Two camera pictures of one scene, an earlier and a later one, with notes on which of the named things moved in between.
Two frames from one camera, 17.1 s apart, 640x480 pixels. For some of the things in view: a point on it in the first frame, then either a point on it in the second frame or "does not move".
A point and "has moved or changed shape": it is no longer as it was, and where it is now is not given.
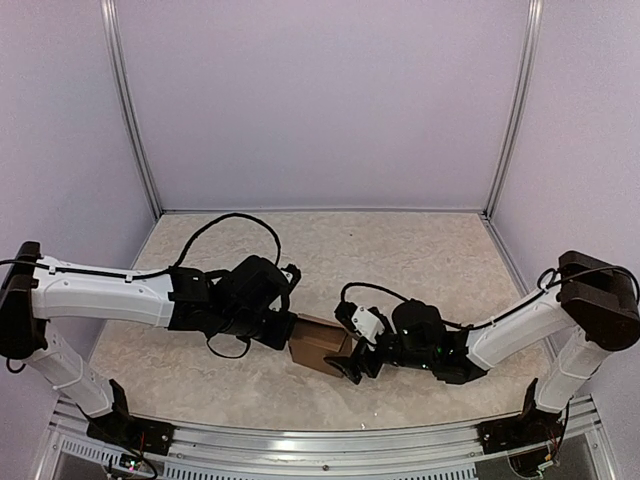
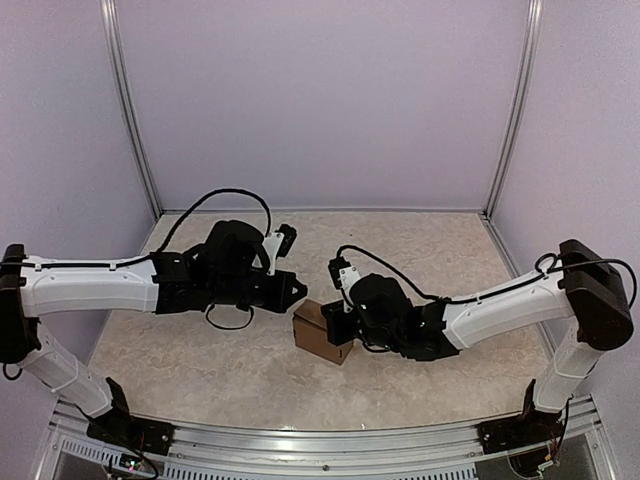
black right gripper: x=349 y=366 -> x=336 y=335
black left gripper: x=286 y=327 -> x=281 y=302
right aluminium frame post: x=525 y=91 does not move
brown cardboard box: x=312 y=339 has moved or changed shape
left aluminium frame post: x=128 y=105 does not move
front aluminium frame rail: x=563 y=440 does not move
